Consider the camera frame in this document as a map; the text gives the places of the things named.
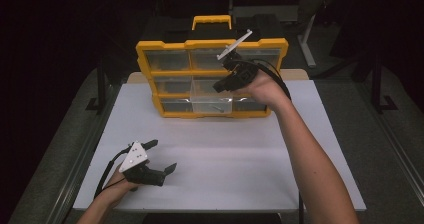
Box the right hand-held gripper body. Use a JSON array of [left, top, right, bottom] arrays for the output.
[[216, 29, 260, 91]]

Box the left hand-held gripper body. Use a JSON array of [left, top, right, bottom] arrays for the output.
[[118, 141, 166, 188]]

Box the clear plastic drawer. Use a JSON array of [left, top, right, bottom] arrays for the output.
[[189, 76, 234, 115]]

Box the yellow drawer organizer case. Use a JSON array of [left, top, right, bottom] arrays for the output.
[[134, 14, 290, 119]]

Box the person's right hand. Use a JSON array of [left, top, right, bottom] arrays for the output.
[[233, 69, 293, 113]]

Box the person's left hand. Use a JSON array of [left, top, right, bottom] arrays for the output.
[[99, 166, 139, 205]]

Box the set of clear drawers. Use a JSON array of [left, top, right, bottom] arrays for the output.
[[144, 48, 283, 113]]

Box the light grey panel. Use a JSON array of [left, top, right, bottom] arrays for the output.
[[232, 5, 299, 22]]

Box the white desk leg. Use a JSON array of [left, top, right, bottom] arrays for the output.
[[297, 13, 318, 68]]

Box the black metal stand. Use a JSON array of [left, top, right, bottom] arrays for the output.
[[85, 58, 113, 115], [370, 53, 399, 115]]

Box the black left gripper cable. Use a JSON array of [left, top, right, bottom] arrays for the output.
[[93, 145, 133, 199]]

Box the aluminium rail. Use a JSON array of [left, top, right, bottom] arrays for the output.
[[358, 83, 424, 198], [53, 83, 121, 224]]

